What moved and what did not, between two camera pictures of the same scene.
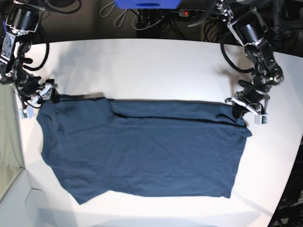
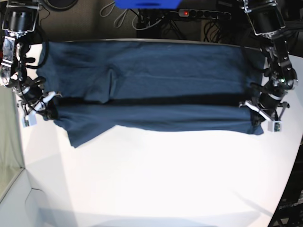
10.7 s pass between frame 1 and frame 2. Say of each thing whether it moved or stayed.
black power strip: stayed
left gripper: stayed
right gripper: moved
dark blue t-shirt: moved
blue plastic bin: stayed
